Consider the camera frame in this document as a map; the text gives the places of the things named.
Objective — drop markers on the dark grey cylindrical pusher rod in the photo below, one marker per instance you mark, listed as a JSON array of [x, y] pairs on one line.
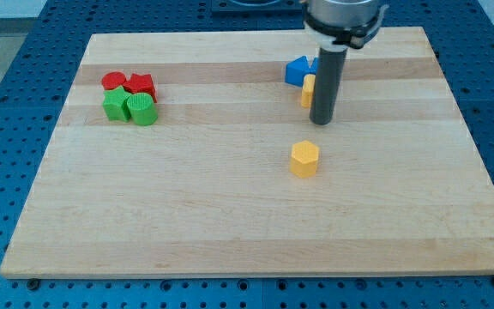
[[327, 82]]

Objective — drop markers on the yellow heart block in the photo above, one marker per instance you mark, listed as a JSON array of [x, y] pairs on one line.
[[307, 90]]

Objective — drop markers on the blue block behind rod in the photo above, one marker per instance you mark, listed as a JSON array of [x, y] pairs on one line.
[[314, 66]]

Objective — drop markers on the wooden board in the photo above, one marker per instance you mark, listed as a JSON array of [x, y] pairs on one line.
[[206, 190]]

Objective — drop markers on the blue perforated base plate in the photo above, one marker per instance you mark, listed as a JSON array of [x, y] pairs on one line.
[[36, 84]]

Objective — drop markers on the blue triangle block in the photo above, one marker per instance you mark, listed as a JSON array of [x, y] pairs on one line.
[[296, 70]]

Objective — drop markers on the green cylinder block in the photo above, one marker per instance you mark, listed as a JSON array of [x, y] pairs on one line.
[[142, 109]]

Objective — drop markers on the green star block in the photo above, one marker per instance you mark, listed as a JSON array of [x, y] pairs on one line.
[[115, 104]]

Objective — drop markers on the red cylinder block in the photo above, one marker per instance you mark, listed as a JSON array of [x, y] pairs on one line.
[[112, 80]]

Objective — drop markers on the yellow hexagon block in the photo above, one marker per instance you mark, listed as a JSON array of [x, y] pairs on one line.
[[304, 159]]

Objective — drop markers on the red star block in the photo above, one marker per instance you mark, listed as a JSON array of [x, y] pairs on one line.
[[141, 84]]

